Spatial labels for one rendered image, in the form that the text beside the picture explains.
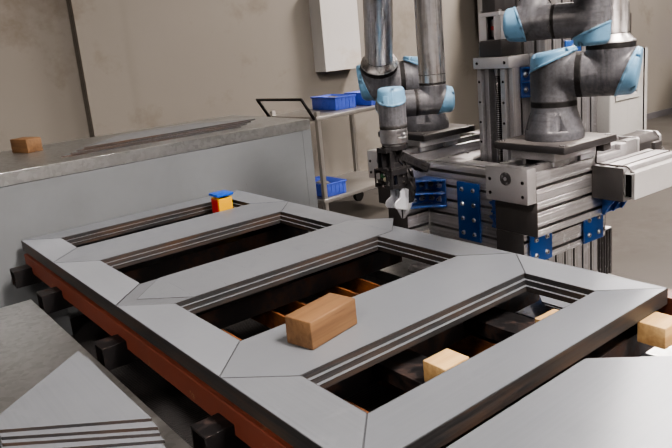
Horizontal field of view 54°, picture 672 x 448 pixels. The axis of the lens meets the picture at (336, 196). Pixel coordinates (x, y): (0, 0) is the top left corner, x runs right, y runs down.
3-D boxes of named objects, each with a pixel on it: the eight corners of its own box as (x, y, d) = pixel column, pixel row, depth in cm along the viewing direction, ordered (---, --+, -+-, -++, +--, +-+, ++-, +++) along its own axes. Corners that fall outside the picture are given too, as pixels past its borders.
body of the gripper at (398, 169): (374, 189, 183) (371, 146, 180) (397, 183, 188) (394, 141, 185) (393, 192, 177) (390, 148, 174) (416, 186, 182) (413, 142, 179)
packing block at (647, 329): (665, 350, 113) (665, 329, 112) (636, 341, 117) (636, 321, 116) (681, 338, 116) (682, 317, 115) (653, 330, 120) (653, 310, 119)
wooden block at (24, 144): (43, 150, 240) (40, 136, 239) (28, 153, 235) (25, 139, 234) (27, 150, 245) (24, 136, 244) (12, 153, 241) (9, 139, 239)
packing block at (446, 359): (446, 392, 106) (444, 369, 105) (423, 381, 110) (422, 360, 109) (470, 378, 110) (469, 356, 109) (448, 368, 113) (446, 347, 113)
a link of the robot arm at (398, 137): (393, 125, 184) (414, 127, 178) (395, 142, 185) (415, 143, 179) (373, 129, 180) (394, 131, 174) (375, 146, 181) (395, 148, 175)
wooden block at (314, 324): (313, 351, 109) (310, 322, 108) (286, 343, 113) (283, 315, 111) (357, 323, 118) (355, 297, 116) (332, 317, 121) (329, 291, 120)
